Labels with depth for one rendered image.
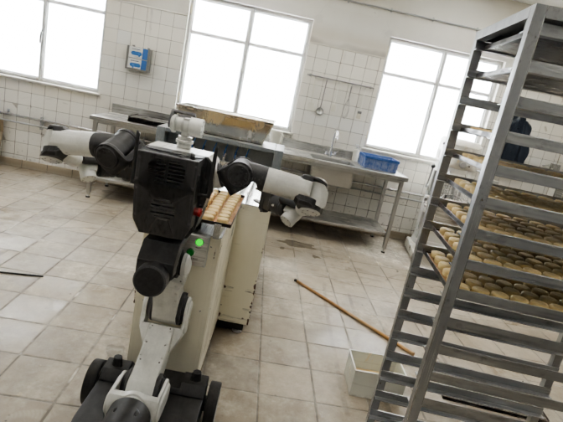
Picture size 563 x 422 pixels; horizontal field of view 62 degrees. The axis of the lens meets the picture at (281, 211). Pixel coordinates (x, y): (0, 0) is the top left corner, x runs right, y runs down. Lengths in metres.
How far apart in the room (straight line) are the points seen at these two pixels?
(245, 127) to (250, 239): 0.64
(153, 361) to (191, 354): 0.34
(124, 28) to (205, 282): 4.26
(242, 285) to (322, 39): 3.59
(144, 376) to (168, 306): 0.28
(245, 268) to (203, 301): 0.71
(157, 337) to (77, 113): 4.41
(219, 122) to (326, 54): 3.20
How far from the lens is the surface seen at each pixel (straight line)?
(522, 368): 1.60
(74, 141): 1.83
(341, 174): 5.23
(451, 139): 1.77
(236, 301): 2.94
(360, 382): 2.74
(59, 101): 6.23
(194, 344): 2.30
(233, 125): 2.72
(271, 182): 1.65
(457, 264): 1.38
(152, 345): 2.06
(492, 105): 1.80
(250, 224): 2.76
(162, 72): 5.86
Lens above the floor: 1.50
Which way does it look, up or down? 14 degrees down
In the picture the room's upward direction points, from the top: 12 degrees clockwise
